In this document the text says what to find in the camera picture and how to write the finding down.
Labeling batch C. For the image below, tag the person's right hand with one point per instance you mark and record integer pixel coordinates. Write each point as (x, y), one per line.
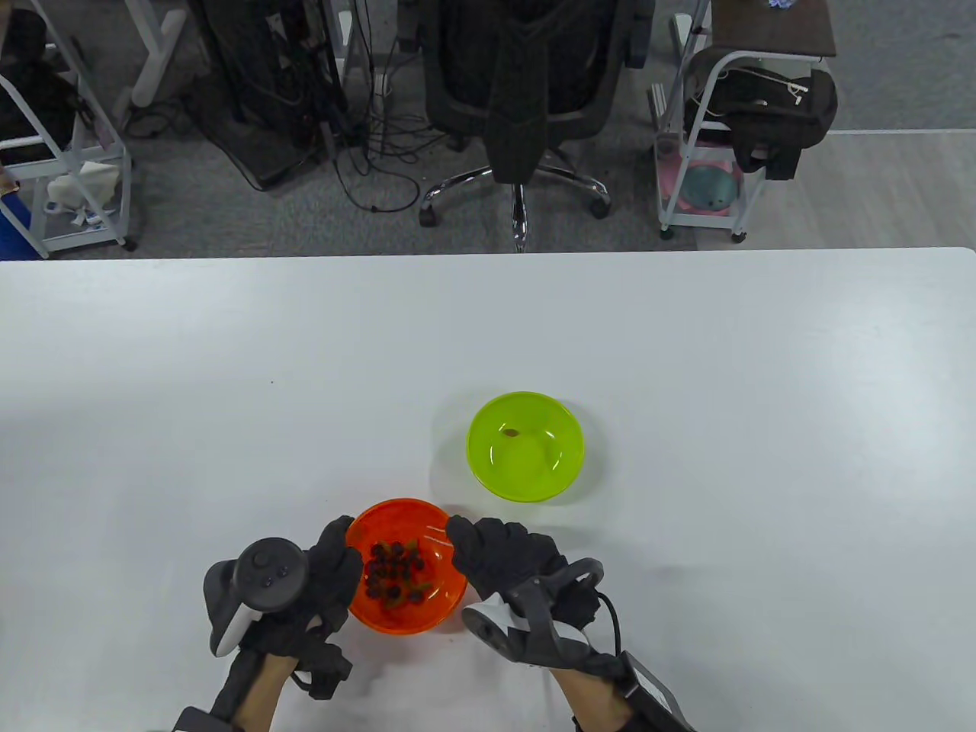
(503, 557)

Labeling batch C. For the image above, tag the person's left hand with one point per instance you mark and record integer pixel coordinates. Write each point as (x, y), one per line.
(335, 572)

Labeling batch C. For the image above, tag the pile of dark raisins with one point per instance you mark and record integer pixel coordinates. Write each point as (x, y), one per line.
(393, 572)

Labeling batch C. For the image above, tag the black white handheld controller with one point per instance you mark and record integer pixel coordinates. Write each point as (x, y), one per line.
(496, 629)
(267, 572)

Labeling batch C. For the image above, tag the orange plastic bowl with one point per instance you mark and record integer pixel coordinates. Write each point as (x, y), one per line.
(438, 602)

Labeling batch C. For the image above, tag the green plastic bowl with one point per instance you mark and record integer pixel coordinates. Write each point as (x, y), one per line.
(496, 457)

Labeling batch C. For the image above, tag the person's left forearm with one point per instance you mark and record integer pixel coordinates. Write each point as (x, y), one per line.
(263, 694)

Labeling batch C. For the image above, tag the person's right forearm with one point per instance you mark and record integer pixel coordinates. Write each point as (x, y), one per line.
(587, 698)

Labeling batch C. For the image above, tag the white metal cart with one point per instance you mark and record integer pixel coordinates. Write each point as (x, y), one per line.
(698, 221)
(107, 156)

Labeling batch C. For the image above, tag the pink teal plastic basin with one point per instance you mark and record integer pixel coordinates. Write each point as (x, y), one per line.
(709, 187)

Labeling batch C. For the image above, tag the white plastic bag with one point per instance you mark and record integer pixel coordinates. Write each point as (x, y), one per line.
(80, 187)

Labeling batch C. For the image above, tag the black office chair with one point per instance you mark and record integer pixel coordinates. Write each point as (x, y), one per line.
(518, 76)

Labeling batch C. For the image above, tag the white power strip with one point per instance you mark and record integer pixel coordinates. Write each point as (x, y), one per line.
(381, 80)

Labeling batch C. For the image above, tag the black computer tower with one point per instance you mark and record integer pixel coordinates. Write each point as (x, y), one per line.
(259, 76)

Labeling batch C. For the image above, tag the black backpack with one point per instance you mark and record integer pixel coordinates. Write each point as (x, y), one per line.
(762, 114)

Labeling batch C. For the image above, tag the white desk leg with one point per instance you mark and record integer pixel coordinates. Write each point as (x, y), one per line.
(686, 30)
(152, 53)

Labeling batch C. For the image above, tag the black bag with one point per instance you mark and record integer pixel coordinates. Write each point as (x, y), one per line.
(30, 91)

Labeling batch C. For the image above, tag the brown wooden side table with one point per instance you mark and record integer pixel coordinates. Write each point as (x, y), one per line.
(770, 27)

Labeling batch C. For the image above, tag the black wrist camera unit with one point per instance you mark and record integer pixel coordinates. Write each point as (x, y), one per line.
(656, 698)
(229, 686)

